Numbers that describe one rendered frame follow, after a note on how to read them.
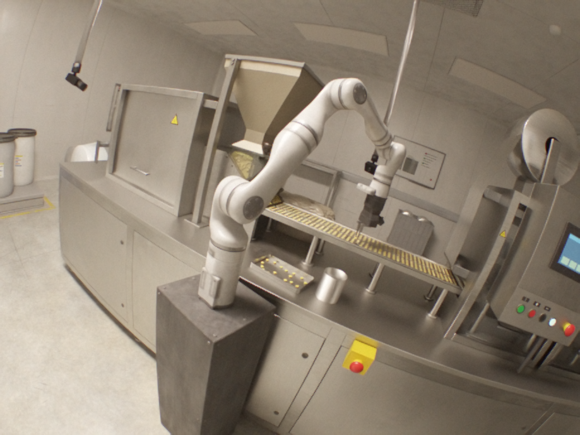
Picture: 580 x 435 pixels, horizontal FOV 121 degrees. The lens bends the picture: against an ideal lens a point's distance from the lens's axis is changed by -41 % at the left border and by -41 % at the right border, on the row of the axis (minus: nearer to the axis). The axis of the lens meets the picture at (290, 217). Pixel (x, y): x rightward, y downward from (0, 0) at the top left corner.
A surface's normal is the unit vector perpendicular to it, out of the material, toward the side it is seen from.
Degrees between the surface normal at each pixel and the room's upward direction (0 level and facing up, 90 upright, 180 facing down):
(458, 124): 90
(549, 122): 90
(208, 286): 90
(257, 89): 114
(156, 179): 90
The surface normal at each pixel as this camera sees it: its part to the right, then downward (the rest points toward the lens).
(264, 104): -0.46, 0.52
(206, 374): -0.54, 0.09
